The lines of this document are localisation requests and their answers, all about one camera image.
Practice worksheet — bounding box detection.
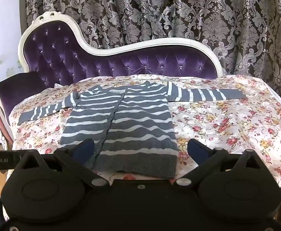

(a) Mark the grey white striped sweater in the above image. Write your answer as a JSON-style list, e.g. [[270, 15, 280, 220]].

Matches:
[[19, 82, 244, 178]]

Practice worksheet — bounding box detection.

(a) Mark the damask patterned curtain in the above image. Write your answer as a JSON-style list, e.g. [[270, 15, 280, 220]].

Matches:
[[24, 0, 281, 97]]

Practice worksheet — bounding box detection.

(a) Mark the floral bed sheet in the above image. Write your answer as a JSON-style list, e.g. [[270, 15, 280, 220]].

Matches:
[[9, 74, 281, 185]]

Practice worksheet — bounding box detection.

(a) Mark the purple tufted chaise sofa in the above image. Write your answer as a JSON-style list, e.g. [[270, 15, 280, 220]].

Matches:
[[0, 12, 223, 116]]

